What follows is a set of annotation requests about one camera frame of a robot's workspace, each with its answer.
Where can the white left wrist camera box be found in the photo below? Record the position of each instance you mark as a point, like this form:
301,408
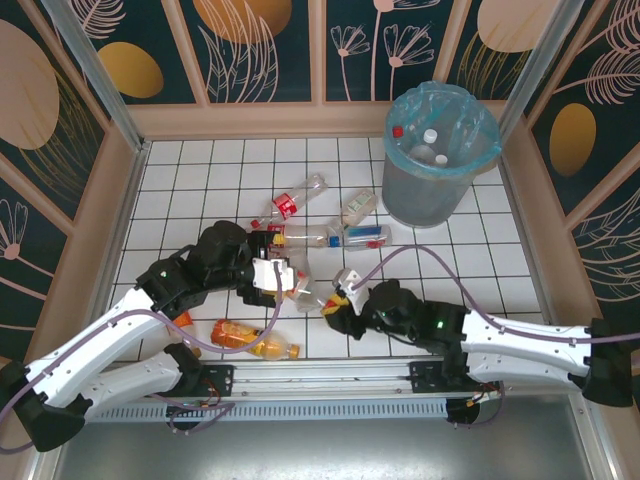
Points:
267,275

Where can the small orange drink bottle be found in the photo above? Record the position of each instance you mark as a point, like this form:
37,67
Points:
184,319

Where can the grey metal base sheet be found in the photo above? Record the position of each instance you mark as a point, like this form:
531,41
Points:
325,450

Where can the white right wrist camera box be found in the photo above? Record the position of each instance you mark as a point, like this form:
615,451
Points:
357,295

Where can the grey metal bin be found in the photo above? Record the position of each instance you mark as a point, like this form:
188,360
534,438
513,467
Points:
425,205

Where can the orange juice bottle yellow label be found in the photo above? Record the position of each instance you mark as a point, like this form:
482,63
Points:
240,336

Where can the blue plastic bin liner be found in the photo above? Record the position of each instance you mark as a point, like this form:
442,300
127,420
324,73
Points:
480,120

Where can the clear bottle blue label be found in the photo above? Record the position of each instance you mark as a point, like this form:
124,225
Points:
362,233

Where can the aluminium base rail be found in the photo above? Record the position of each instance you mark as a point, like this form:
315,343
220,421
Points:
325,372

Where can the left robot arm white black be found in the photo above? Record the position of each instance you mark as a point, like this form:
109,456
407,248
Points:
100,330

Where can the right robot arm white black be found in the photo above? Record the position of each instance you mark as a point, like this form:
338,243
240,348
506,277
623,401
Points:
525,335

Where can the aluminium side rail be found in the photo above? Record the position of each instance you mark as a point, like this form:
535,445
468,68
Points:
515,210
128,200

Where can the clear bottle white green label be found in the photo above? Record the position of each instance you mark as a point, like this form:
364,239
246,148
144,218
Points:
357,205

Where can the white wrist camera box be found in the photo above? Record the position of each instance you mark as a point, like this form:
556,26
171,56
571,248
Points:
267,275
357,295

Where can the aluminium frame post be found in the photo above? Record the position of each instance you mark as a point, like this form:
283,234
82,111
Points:
100,80
535,65

